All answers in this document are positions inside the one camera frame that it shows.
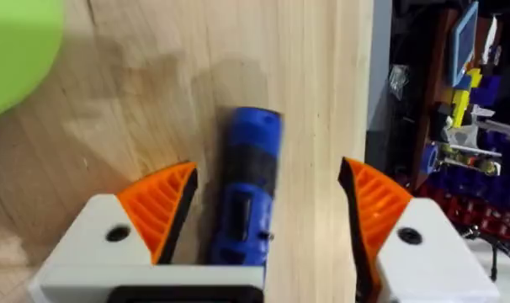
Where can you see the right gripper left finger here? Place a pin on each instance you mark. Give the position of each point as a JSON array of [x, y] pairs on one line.
[[112, 227]]

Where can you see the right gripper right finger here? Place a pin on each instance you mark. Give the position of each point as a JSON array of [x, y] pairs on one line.
[[410, 252]]

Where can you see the blue electric screwdriver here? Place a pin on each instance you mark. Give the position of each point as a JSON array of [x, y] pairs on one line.
[[247, 185]]

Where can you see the shelf with coloured parts bins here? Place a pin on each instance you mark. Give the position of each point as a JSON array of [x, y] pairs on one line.
[[469, 147]]

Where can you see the green disc with holes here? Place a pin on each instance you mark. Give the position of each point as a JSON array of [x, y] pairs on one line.
[[15, 50]]

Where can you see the blue framed screen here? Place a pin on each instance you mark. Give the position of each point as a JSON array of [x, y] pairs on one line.
[[464, 44]]

